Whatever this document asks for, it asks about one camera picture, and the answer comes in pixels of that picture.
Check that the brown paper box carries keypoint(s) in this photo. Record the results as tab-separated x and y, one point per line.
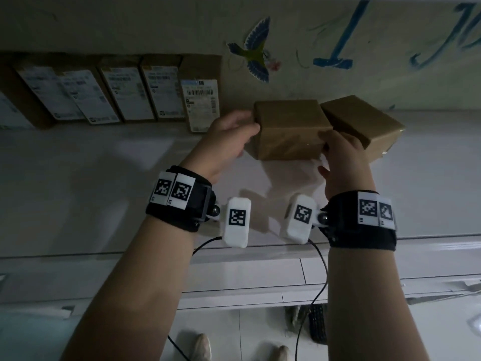
291	127
360	118

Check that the person's left hand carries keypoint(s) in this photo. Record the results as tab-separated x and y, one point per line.
220	142

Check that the person's right shoe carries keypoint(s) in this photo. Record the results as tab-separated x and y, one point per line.
276	354

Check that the white cabinet with drawers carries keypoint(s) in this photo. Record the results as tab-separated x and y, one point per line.
244	274

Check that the person's left shoe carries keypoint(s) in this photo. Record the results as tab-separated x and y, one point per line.
198	347

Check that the black ribbed object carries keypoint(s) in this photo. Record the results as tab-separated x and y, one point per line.
317	323

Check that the person's right hand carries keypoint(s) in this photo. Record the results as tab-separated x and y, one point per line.
347	165

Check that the person's shoe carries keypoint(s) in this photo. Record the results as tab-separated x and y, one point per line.
276	354
198	347

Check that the black wristband with markers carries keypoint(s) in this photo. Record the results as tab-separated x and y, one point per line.
199	206
345	229

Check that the person's right forearm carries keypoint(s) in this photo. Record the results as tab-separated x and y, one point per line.
368	304

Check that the person's left thumb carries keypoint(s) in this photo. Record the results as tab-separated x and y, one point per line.
248	130

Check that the person's right thumb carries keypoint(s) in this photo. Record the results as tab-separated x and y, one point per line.
324	173

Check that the white right wrist camera module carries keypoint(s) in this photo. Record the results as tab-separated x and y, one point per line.
293	231

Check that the black left wristband with markers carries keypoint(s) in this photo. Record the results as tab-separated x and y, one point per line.
199	206

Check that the brown labelled cardboard box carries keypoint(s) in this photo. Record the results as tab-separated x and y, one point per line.
49	93
201	101
129	93
9	90
165	90

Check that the person's left forearm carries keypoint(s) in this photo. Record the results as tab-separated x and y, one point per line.
127	289

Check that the blue bird wall sticker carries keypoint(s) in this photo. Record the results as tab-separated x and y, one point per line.
257	48

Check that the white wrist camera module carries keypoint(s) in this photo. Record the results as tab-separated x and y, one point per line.
236	236
293	231

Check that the black right wristband with markers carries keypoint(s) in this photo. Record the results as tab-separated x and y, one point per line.
345	229

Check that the white left wrist camera module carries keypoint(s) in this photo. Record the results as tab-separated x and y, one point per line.
236	236

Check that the grey crumpled cloth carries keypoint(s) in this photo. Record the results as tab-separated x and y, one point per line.
293	318

